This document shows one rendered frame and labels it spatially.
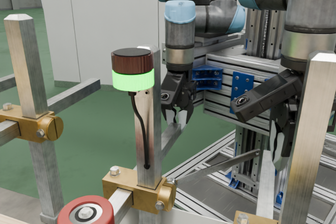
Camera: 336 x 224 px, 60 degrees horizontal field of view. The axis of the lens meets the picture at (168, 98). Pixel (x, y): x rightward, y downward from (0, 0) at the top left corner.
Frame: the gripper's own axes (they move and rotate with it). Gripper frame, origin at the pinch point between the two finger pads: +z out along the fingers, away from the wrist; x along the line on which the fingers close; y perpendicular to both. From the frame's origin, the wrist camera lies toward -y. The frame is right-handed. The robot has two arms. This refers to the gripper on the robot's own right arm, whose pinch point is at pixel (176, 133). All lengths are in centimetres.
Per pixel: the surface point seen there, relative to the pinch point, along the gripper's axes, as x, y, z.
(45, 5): 229, 208, -12
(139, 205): -2.9, -30.2, -1.0
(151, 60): -7.0, -32.3, -29.9
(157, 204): -6.9, -30.8, -3.0
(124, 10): 133, 219, -9
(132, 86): -5.3, -34.8, -26.6
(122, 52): -3.1, -33.2, -30.8
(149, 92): -5.3, -29.4, -23.9
